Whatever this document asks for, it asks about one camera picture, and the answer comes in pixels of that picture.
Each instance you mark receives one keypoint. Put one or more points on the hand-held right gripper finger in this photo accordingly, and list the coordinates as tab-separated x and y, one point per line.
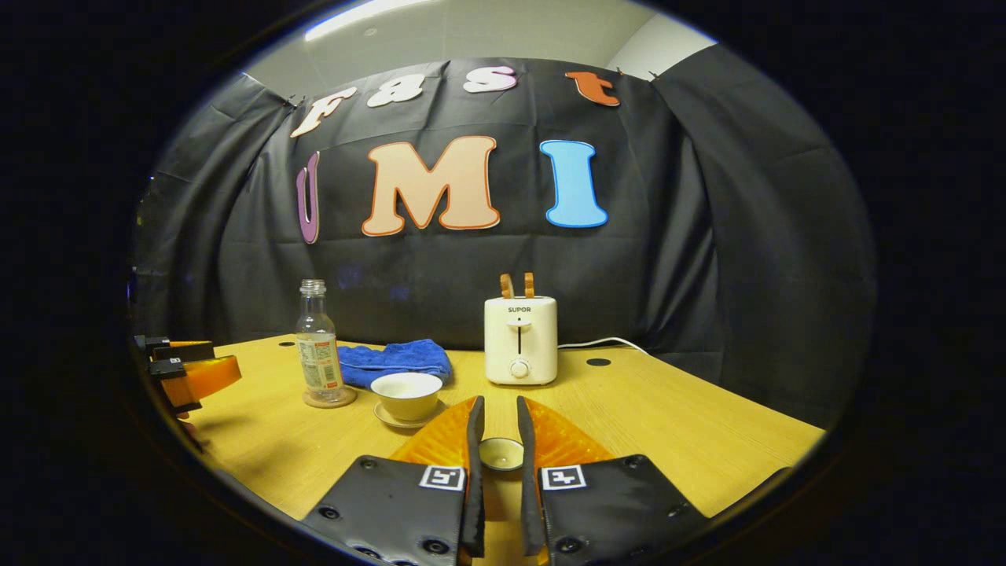
185	350
182	373

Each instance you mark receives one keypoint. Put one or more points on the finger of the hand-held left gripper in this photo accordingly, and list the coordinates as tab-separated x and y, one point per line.
393	511
613	511

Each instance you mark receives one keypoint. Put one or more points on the yellow ceramic teacup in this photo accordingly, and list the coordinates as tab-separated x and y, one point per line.
407	401

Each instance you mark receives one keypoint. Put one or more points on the yellow teacup lid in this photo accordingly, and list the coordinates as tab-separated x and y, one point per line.
501	454

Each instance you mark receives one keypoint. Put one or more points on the round cork coaster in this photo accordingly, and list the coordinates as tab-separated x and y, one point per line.
346	398

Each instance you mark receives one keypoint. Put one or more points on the clear plastic water bottle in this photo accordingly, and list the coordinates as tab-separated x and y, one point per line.
318	354

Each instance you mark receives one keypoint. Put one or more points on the yellow ceramic saucer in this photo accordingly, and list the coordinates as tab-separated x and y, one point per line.
393	420

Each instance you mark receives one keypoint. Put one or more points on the blue towel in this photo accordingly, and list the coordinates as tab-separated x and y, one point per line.
401	358

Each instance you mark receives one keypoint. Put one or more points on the cream toaster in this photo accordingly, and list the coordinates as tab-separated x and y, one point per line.
520	346

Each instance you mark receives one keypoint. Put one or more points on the black backdrop cloth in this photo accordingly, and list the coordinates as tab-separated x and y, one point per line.
707	275

